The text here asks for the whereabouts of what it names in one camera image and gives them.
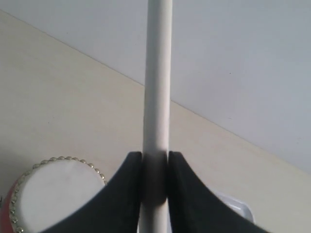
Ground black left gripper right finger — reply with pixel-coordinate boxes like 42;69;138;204
168;151;266;233

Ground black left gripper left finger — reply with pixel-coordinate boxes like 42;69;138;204
45;151;142;233

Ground white drumstick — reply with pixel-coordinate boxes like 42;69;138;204
138;0;173;233

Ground red small drum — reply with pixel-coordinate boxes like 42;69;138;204
0;156;106;233

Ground white rectangular plastic tray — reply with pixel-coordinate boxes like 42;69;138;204
215;192;256;223

